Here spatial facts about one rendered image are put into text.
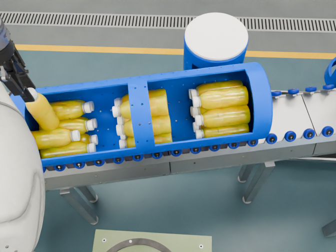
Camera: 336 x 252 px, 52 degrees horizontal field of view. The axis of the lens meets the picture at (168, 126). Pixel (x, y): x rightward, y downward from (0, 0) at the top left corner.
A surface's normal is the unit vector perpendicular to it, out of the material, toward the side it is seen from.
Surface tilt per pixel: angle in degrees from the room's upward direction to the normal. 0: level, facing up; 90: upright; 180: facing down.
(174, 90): 69
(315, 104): 0
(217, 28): 0
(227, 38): 0
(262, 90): 18
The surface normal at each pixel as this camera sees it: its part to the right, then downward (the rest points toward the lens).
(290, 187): -0.03, -0.48
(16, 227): 0.79, -0.39
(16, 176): 0.67, -0.61
